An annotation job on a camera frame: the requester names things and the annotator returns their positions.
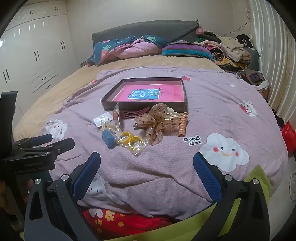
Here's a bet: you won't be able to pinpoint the floral strawberry quilt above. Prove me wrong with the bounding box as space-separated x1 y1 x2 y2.
87 35 168 67

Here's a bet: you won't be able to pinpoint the white wardrobe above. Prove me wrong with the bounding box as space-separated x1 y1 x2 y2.
0 0 79 116

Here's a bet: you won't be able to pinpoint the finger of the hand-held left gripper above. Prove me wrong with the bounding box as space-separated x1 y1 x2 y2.
13 134 53 149
17 138 75 158

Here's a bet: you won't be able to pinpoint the red floral cloth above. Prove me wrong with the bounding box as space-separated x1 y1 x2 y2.
82 207 173 235

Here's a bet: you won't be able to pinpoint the pink book-lined box tray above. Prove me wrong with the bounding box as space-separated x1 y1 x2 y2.
100 77 188 112

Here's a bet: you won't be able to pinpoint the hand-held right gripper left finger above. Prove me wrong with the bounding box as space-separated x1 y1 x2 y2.
24 151 102 241

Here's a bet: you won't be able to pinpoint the grey headboard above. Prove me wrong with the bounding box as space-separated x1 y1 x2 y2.
91 20 200 47

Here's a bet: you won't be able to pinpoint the striped pillow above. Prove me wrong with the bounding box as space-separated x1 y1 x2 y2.
161 40 214 62

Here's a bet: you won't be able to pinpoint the wall cable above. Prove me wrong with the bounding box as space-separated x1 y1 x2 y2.
223 19 251 37

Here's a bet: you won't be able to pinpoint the red cherry earrings bag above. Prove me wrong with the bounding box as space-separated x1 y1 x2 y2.
113 103 124 131

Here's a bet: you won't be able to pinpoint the pink book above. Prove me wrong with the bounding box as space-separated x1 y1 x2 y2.
112 84 185 102

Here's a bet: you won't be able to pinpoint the yellow hair clips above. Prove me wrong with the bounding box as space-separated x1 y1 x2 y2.
116 131 149 157

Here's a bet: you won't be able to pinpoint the white curtain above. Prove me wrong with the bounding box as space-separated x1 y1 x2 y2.
246 0 296 130

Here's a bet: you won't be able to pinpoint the pile of clothes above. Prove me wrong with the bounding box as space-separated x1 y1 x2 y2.
194 27 270 87

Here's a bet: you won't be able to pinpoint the small blue box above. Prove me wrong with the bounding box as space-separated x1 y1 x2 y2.
102 129 116 149

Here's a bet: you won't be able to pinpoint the cream claw hair clip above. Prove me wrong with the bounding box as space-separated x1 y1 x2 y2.
165 107 182 121

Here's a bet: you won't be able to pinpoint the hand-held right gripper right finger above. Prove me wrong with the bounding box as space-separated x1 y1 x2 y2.
193 152 270 241

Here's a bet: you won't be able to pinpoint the pink printed quilt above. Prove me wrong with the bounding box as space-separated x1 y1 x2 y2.
13 66 289 220

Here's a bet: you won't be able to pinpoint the green cloth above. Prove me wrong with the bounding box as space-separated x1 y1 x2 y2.
97 164 272 241

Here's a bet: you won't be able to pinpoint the bag with white card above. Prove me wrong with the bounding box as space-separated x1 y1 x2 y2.
93 111 114 128

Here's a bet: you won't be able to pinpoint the beige dotted bow hair clip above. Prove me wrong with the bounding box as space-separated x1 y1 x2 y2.
134 104 181 146

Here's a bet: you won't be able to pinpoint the maroon snap hair clip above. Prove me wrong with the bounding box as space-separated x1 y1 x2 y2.
119 105 151 120

